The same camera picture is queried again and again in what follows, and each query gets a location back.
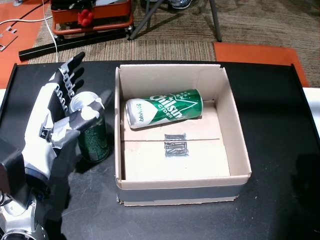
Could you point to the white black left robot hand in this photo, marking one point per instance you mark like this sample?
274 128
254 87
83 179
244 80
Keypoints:
40 120

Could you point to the dark green drink can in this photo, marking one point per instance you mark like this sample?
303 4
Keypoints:
95 142

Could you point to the green white Chilsung cider can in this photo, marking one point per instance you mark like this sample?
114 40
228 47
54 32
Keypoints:
170 110

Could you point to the open cardboard box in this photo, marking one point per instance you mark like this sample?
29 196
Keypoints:
187 162

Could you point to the red rubber toy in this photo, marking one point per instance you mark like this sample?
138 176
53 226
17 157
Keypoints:
85 18

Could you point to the silver metal foot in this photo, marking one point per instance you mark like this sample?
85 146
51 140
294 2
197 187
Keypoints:
18 2

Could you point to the orange metal cart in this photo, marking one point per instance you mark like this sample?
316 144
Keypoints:
107 13

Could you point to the grey sneaker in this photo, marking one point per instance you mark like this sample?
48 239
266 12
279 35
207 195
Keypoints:
181 3

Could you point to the grey metal stand legs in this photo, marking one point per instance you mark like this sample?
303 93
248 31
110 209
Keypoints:
217 25

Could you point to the black floor rail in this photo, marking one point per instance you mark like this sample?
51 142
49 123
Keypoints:
62 45

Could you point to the grey flat bracket piece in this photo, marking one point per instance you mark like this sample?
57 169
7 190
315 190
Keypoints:
8 41

